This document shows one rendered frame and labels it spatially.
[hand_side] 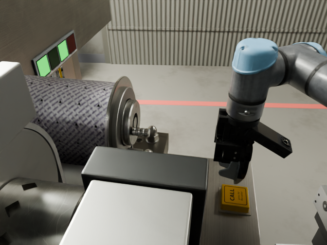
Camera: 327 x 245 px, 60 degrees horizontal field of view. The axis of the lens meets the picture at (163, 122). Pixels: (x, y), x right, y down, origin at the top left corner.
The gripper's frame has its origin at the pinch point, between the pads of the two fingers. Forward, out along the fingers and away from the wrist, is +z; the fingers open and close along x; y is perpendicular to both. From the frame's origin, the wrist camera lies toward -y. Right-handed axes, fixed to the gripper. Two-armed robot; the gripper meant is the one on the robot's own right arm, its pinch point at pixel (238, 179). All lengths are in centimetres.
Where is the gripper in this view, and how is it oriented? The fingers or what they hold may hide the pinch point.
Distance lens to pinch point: 75.5
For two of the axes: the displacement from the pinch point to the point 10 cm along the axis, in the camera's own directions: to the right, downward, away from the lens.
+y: -9.9, -1.0, 1.4
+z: 0.0, 8.1, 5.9
